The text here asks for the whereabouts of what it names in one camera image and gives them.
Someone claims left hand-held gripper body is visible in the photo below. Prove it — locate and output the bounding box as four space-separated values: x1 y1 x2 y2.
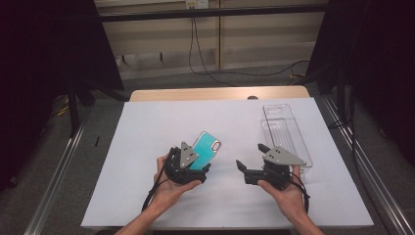
163 141 208 186

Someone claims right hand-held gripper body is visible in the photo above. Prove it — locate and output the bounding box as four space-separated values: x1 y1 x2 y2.
244 145 307 191

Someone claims iridescent teal phone case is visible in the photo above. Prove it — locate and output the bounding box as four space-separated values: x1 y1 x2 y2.
189 130 222 171

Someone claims person's left hand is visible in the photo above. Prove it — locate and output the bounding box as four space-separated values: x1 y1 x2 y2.
150 154 204 212

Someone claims person's right hand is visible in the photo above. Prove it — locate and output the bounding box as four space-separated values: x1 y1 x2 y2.
256 164 309 225

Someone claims clear plastic storage box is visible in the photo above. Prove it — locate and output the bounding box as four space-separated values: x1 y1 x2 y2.
260 103 314 179

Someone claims white table cover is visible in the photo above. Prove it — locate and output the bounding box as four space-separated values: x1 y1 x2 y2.
80 97 375 229

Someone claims black stand pole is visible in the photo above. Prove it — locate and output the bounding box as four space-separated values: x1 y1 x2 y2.
337 62 347 123
67 76 81 138

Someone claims black curtain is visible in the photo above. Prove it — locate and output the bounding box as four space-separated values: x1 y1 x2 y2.
0 0 125 194
305 0 415 168

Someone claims black horizontal bar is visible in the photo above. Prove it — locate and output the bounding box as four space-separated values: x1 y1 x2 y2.
97 3 329 24

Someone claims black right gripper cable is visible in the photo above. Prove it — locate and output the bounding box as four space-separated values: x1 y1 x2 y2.
288 170 311 214

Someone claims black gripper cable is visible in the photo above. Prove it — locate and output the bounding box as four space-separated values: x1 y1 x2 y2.
288 170 311 214
141 153 174 213

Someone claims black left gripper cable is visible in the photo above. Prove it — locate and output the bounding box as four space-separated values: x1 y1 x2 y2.
141 153 174 213

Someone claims black wall cable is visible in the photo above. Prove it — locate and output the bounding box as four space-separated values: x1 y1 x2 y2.
188 17 237 88
193 17 311 78

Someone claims aluminium floor rail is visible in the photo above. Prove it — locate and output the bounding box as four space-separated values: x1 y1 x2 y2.
23 121 88 235
322 96 415 235

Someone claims yellow floor cable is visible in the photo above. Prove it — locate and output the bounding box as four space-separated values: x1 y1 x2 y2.
48 94 71 119

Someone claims white wall socket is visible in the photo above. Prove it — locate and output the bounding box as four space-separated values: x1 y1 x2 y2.
185 0 209 10

